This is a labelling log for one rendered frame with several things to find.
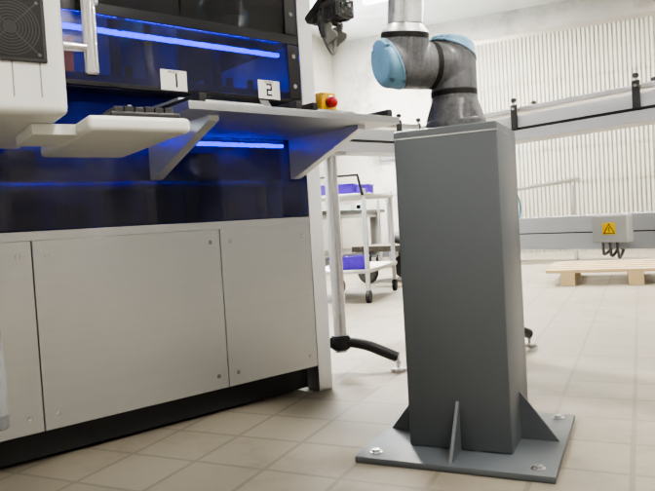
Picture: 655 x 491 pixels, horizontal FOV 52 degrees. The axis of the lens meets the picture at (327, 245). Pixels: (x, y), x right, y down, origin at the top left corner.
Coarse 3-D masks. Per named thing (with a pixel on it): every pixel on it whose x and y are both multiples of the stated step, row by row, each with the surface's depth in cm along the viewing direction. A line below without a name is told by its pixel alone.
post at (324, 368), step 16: (304, 0) 226; (304, 16) 226; (304, 32) 226; (304, 48) 226; (304, 64) 226; (304, 80) 226; (304, 96) 226; (320, 192) 230; (320, 208) 230; (320, 224) 230; (320, 240) 230; (320, 256) 230; (320, 272) 229; (320, 288) 229; (320, 304) 229; (320, 320) 229; (320, 336) 229; (320, 352) 229; (320, 368) 229; (320, 384) 229
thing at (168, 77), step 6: (162, 72) 192; (168, 72) 193; (174, 72) 195; (180, 72) 196; (162, 78) 192; (168, 78) 193; (174, 78) 195; (180, 78) 196; (186, 78) 197; (162, 84) 192; (168, 84) 193; (174, 84) 195; (180, 84) 196; (186, 84) 197; (168, 90) 193; (174, 90) 195; (180, 90) 196; (186, 90) 197
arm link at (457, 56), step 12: (444, 36) 162; (456, 36) 161; (444, 48) 161; (456, 48) 161; (468, 48) 162; (444, 60) 160; (456, 60) 161; (468, 60) 162; (444, 72) 161; (456, 72) 162; (468, 72) 162; (444, 84) 163; (456, 84) 162; (468, 84) 162
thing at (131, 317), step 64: (0, 256) 164; (64, 256) 174; (128, 256) 185; (192, 256) 198; (256, 256) 213; (0, 320) 164; (64, 320) 174; (128, 320) 185; (192, 320) 198; (256, 320) 212; (64, 384) 173; (128, 384) 184; (192, 384) 197
